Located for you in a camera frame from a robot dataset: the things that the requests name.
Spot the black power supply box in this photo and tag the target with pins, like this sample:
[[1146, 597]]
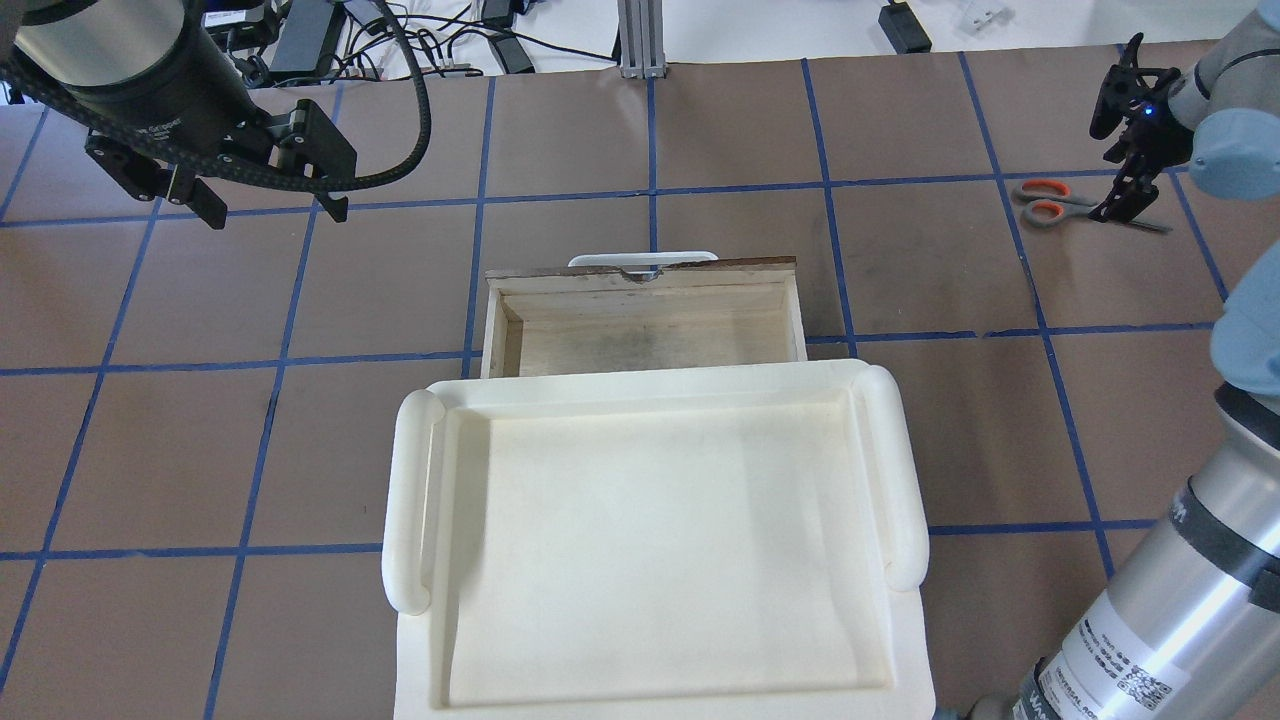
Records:
[[308, 39]]

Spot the white drawer handle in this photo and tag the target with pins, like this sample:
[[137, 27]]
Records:
[[642, 263]]

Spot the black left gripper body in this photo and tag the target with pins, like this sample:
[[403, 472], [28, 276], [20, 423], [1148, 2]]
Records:
[[172, 88]]

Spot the grey orange scissors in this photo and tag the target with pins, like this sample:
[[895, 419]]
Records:
[[1050, 202]]

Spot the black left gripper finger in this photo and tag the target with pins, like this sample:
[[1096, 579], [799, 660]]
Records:
[[335, 204], [208, 206]]

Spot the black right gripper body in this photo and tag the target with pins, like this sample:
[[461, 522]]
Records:
[[1150, 132]]

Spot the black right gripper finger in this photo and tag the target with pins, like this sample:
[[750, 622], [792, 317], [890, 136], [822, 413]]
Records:
[[1106, 210], [1135, 193]]

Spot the black power brick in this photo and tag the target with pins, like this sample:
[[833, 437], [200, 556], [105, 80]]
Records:
[[510, 55]]

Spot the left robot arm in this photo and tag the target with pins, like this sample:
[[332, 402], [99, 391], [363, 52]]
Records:
[[152, 67]]

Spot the white plastic tray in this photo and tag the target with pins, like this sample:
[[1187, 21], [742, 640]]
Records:
[[730, 542]]

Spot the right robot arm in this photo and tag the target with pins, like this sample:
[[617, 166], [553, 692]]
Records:
[[1187, 627]]

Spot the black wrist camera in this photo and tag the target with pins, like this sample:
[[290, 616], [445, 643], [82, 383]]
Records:
[[1122, 84]]

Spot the black power adapter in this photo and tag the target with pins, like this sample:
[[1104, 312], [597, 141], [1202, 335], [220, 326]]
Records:
[[903, 29]]

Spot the light wooden drawer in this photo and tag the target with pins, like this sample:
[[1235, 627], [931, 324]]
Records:
[[560, 321]]

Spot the aluminium frame post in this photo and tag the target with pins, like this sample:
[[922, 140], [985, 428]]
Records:
[[641, 40]]

